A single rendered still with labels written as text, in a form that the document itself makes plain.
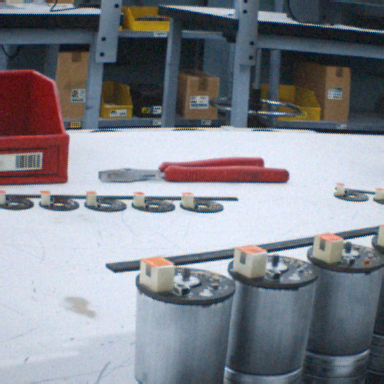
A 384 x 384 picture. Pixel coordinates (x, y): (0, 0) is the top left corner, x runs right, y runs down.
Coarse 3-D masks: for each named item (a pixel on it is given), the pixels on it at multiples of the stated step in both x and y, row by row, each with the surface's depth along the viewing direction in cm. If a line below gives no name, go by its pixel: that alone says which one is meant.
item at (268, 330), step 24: (240, 288) 25; (264, 288) 24; (288, 288) 24; (312, 288) 25; (240, 312) 25; (264, 312) 24; (288, 312) 25; (240, 336) 25; (264, 336) 25; (288, 336) 25; (240, 360) 25; (264, 360) 25; (288, 360) 25
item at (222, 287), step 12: (204, 276) 24; (216, 276) 24; (144, 288) 23; (180, 288) 23; (192, 288) 23; (204, 288) 24; (216, 288) 24; (228, 288) 24; (168, 300) 23; (180, 300) 23; (192, 300) 23; (204, 300) 23; (216, 300) 23
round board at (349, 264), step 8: (312, 248) 27; (344, 248) 28; (352, 248) 28; (360, 248) 28; (368, 248) 28; (312, 256) 27; (360, 256) 27; (368, 256) 27; (376, 256) 27; (320, 264) 26; (328, 264) 26; (336, 264) 26; (344, 264) 26; (352, 264) 26; (360, 264) 26; (376, 264) 26
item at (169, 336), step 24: (144, 312) 23; (168, 312) 23; (192, 312) 23; (216, 312) 23; (144, 336) 23; (168, 336) 23; (192, 336) 23; (216, 336) 23; (144, 360) 24; (168, 360) 23; (192, 360) 23; (216, 360) 24
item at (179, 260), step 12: (372, 228) 30; (288, 240) 28; (300, 240) 28; (312, 240) 28; (204, 252) 26; (216, 252) 27; (228, 252) 27; (108, 264) 25; (120, 264) 25; (132, 264) 25; (180, 264) 26
